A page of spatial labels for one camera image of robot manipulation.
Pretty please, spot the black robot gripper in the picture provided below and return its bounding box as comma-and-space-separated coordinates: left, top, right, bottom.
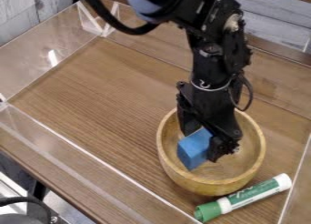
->
176, 81, 242, 162

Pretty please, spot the blue rectangular block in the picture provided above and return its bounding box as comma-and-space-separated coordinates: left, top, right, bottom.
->
177, 128, 212, 170

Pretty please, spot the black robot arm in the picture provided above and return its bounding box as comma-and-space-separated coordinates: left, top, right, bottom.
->
85, 0, 250, 162

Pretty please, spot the brown wooden bowl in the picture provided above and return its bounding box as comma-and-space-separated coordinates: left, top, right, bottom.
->
156, 109, 266, 196

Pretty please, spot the green white marker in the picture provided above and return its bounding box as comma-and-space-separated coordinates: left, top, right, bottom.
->
194, 173, 292, 222

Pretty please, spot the clear acrylic tray wall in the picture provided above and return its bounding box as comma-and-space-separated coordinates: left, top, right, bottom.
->
0, 5, 311, 224

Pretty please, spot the black cable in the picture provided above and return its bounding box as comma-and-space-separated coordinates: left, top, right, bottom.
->
0, 196, 53, 224

